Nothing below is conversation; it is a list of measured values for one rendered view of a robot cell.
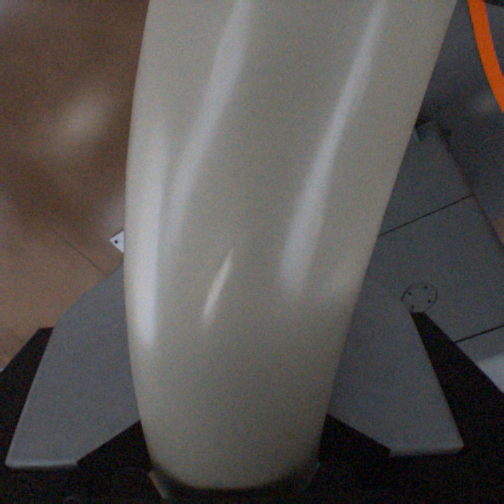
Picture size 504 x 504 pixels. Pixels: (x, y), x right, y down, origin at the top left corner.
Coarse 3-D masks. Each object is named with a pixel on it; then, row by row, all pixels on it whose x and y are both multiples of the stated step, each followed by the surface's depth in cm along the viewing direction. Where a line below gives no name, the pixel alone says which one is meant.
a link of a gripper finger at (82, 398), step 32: (96, 288) 10; (64, 320) 9; (96, 320) 9; (64, 352) 8; (96, 352) 8; (128, 352) 8; (32, 384) 7; (64, 384) 7; (96, 384) 7; (128, 384) 7; (32, 416) 6; (64, 416) 6; (96, 416) 6; (128, 416) 7; (32, 448) 6; (64, 448) 6; (96, 448) 6; (128, 448) 6; (96, 480) 6
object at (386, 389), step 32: (384, 288) 10; (352, 320) 9; (384, 320) 9; (352, 352) 8; (384, 352) 8; (416, 352) 8; (352, 384) 7; (384, 384) 7; (416, 384) 7; (352, 416) 6; (384, 416) 6; (416, 416) 6; (448, 416) 6; (320, 448) 7; (352, 448) 6; (384, 448) 6; (416, 448) 6; (448, 448) 6
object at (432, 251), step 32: (416, 128) 119; (416, 160) 109; (448, 160) 100; (416, 192) 100; (448, 192) 93; (384, 224) 100; (416, 224) 93; (448, 224) 86; (480, 224) 80; (384, 256) 93; (416, 256) 87; (448, 256) 81; (480, 256) 75; (416, 288) 81; (448, 288) 76; (480, 288) 71; (448, 320) 71; (480, 320) 67; (480, 352) 63
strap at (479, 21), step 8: (472, 0) 90; (472, 8) 92; (480, 8) 91; (472, 16) 93; (480, 16) 93; (472, 24) 95; (480, 24) 94; (480, 32) 96; (488, 32) 95; (480, 40) 97; (488, 40) 97; (480, 48) 99; (488, 48) 98; (480, 56) 100; (488, 56) 100; (488, 64) 101; (496, 64) 101; (488, 72) 103; (496, 72) 102; (488, 80) 104; (496, 80) 104; (496, 88) 105; (496, 96) 107
